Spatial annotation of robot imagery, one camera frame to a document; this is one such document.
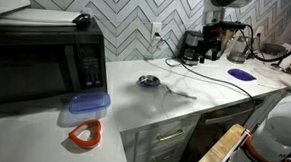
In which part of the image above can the glass kettle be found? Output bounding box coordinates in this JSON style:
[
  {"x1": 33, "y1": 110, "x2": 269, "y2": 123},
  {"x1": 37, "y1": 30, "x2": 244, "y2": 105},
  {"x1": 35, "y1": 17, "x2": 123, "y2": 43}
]
[{"x1": 227, "y1": 35, "x2": 249, "y2": 64}]

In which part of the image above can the silver fork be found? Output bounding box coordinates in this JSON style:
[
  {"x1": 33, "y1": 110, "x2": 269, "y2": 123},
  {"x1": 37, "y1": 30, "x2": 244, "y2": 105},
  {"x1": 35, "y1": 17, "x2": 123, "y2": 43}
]
[{"x1": 165, "y1": 86, "x2": 197, "y2": 100}]

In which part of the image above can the purple plastic lid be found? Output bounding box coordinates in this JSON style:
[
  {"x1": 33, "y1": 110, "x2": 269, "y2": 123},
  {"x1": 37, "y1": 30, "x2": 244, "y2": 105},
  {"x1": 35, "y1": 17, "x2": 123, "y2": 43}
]
[{"x1": 228, "y1": 69, "x2": 255, "y2": 81}]

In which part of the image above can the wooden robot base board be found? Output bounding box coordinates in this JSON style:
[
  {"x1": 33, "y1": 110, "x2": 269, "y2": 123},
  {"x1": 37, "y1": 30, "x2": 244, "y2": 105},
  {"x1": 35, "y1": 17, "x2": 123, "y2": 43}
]
[{"x1": 198, "y1": 124, "x2": 245, "y2": 162}]

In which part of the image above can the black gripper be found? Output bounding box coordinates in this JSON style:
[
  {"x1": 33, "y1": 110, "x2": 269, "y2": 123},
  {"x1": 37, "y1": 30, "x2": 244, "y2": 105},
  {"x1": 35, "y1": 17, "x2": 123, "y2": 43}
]
[{"x1": 200, "y1": 21, "x2": 246, "y2": 63}]

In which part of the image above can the black coffee maker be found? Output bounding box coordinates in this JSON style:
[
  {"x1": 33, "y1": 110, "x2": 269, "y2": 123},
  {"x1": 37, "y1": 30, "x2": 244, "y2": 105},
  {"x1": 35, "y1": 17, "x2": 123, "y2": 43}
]
[{"x1": 179, "y1": 30, "x2": 203, "y2": 66}]

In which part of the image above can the white board on microwave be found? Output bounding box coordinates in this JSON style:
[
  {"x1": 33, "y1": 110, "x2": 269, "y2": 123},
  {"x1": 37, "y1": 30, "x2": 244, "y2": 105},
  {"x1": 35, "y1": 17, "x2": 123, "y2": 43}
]
[{"x1": 0, "y1": 9, "x2": 80, "y2": 23}]

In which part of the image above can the white wall outlet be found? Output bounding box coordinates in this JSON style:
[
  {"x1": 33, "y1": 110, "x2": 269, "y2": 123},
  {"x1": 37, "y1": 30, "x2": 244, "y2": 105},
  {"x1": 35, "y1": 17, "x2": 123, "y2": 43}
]
[{"x1": 151, "y1": 22, "x2": 161, "y2": 40}]

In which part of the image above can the gold drawer handle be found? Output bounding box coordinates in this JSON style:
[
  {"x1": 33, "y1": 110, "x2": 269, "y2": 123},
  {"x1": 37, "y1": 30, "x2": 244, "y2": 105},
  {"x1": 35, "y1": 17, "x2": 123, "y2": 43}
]
[{"x1": 157, "y1": 129, "x2": 185, "y2": 142}]

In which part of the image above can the dishwasher front with handle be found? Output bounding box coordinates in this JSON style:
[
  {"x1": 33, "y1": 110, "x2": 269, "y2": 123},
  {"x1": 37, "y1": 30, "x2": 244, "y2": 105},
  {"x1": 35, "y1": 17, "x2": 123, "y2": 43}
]
[{"x1": 179, "y1": 98, "x2": 265, "y2": 162}]

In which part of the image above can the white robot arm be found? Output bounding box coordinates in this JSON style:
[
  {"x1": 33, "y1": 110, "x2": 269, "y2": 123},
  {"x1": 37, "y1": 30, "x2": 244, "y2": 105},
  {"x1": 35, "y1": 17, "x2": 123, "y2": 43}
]
[{"x1": 219, "y1": 95, "x2": 291, "y2": 162}]

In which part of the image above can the black power cable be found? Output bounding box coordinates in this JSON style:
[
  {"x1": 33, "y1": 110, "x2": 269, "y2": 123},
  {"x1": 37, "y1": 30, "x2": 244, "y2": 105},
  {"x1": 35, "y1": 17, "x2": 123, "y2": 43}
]
[{"x1": 149, "y1": 31, "x2": 261, "y2": 129}]

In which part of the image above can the small metal bowl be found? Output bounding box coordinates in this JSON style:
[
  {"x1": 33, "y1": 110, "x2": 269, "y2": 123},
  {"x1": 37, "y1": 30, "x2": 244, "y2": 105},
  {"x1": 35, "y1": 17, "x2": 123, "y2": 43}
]
[{"x1": 137, "y1": 75, "x2": 161, "y2": 88}]

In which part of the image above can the black microwave oven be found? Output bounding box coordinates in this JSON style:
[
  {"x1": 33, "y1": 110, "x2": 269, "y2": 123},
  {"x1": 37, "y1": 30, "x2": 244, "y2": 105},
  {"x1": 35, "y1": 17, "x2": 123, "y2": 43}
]
[{"x1": 0, "y1": 19, "x2": 107, "y2": 93}]

